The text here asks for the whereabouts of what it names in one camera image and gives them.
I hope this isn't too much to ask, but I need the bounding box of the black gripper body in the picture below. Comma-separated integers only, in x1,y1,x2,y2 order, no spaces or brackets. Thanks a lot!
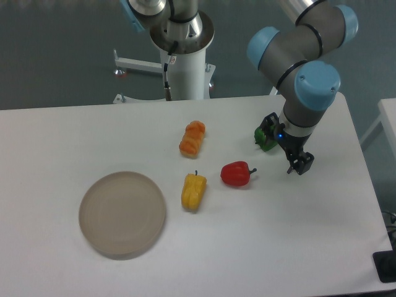
274,123,309,160

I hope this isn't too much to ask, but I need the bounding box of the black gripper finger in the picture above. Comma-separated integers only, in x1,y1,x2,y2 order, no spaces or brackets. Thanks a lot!
260,113,278,140
286,151,314,175

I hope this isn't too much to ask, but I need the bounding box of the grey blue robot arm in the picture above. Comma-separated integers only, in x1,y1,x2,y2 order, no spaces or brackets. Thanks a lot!
121,1,358,174

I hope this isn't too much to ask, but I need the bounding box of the green bell pepper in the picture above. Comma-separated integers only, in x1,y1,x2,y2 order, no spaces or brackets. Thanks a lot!
254,126,278,152

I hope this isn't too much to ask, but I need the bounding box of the red bell pepper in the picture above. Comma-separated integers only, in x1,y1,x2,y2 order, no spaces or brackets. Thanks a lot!
220,161,257,187

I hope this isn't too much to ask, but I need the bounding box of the orange bell pepper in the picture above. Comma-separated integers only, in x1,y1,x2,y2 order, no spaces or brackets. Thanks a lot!
179,121,206,158

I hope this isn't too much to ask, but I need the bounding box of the yellow bell pepper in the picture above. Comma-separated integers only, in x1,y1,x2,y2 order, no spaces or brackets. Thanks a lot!
181,170,207,212

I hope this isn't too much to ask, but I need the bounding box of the white side table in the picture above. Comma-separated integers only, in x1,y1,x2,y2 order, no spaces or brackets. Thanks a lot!
359,98,395,150

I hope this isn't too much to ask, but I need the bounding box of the black box at table edge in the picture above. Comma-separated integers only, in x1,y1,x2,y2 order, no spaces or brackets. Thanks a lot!
372,251,396,283

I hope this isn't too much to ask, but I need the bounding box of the beige round plate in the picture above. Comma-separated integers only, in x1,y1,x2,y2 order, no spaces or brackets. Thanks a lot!
79,171,166,260

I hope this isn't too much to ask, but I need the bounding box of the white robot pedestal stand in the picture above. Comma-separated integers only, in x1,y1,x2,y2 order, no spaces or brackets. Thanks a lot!
111,11,217,105

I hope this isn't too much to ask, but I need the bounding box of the black cable with connector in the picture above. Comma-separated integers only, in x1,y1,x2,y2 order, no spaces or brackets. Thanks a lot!
163,40,179,101

